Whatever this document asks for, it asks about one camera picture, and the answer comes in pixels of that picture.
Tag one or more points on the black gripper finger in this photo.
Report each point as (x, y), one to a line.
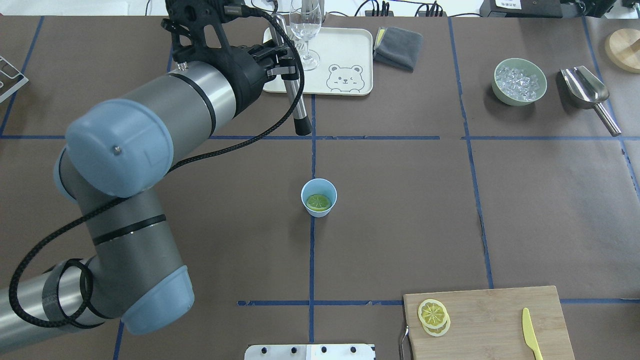
(286, 73)
(270, 52)

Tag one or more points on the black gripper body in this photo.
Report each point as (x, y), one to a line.
(244, 75)

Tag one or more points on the lemon wedge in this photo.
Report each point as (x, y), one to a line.
(318, 202)

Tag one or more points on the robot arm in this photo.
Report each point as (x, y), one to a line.
(119, 260)

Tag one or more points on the blue cup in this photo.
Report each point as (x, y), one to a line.
(321, 186)

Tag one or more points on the lemon slice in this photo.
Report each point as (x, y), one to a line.
(434, 317)

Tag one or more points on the clear glass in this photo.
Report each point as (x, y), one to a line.
(305, 22)

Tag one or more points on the cream bear tray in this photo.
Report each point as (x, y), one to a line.
(345, 66)

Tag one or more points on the dark grey cloth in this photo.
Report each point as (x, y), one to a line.
(398, 47)

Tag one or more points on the green bowl of ice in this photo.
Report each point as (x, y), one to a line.
(518, 82)

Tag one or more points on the metal ice scoop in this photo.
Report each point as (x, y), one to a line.
(587, 91)

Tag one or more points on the wooden cutting board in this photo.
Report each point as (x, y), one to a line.
(487, 325)

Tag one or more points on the wooden stand with base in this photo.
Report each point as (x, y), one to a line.
(622, 47)

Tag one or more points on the yellow plastic knife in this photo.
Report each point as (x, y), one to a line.
(529, 334)

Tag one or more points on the white wire cup rack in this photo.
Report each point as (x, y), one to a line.
(11, 79)

